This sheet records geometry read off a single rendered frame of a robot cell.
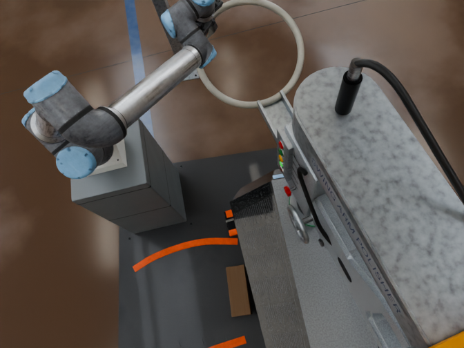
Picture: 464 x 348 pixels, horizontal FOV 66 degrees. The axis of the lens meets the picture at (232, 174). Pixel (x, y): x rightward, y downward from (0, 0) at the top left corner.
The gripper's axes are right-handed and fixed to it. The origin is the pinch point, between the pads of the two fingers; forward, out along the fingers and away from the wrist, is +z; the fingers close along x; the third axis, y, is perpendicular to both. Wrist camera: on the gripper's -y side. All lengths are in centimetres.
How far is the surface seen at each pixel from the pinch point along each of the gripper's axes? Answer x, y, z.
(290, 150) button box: 55, 34, -61
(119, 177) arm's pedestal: 4, 82, 20
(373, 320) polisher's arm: 107, 60, -58
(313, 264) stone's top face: 101, 59, -9
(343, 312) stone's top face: 119, 68, -18
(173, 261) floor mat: 54, 118, 85
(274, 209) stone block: 75, 50, 5
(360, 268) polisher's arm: 89, 50, -68
